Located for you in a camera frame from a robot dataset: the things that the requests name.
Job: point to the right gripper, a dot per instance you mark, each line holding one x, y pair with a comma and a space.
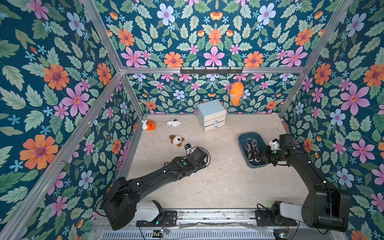
265, 153

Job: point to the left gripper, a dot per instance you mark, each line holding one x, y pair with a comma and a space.
202, 165

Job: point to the pink kitchen scissors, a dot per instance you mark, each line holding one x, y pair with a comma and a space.
252, 150

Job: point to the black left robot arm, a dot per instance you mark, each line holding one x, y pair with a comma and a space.
120, 203

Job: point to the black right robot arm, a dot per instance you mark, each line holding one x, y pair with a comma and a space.
326, 207

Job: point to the teal storage box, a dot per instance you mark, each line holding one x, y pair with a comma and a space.
259, 163

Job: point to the brown white dog plush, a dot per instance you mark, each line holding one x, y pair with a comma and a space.
177, 140

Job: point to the white mini drawer cabinet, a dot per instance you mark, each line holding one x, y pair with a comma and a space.
211, 115

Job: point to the orange white plush toy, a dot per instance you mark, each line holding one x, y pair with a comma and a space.
148, 125

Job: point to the orange plush toy hanging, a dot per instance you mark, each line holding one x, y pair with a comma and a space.
236, 93

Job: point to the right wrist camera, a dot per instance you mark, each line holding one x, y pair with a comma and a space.
274, 145

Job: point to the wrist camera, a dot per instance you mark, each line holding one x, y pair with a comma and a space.
274, 145
195, 154

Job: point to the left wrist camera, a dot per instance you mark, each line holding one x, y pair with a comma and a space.
195, 154

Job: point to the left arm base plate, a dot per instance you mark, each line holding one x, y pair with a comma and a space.
164, 219

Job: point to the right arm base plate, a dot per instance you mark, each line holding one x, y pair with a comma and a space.
265, 219

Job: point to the black hook rail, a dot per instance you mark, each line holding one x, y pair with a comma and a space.
206, 70

